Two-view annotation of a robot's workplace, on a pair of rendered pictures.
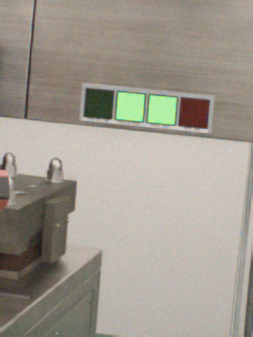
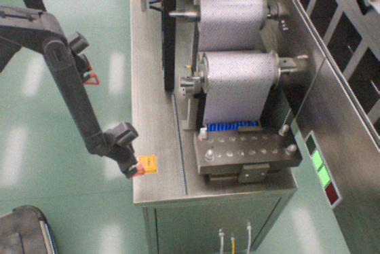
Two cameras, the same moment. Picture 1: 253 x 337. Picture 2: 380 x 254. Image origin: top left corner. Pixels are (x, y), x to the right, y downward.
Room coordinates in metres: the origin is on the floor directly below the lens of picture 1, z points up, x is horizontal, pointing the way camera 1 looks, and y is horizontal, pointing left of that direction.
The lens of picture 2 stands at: (1.49, -0.38, 2.06)
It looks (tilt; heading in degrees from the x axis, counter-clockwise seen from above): 52 degrees down; 69
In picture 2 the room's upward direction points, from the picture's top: 5 degrees clockwise
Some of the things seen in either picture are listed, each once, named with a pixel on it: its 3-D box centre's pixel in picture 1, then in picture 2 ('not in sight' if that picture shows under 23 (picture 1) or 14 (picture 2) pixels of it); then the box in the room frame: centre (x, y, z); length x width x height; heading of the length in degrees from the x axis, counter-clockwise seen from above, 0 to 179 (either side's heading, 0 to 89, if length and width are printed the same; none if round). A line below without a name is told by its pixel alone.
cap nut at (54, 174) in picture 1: (55, 168); (292, 148); (2.12, 0.15, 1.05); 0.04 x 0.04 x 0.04
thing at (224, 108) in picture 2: not in sight; (234, 109); (1.95, 0.35, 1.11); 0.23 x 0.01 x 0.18; 170
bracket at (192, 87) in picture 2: not in sight; (190, 103); (1.81, 0.47, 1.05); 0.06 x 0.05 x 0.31; 170
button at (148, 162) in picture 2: not in sight; (147, 164); (1.59, 0.32, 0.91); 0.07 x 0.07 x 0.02; 80
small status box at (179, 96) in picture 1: (146, 108); (321, 168); (2.10, -0.01, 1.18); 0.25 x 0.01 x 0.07; 80
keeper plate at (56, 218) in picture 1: (56, 228); (253, 173); (1.97, 0.13, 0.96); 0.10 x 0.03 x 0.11; 170
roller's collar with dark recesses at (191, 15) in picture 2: not in sight; (191, 13); (1.87, 0.68, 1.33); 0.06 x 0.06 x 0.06; 80
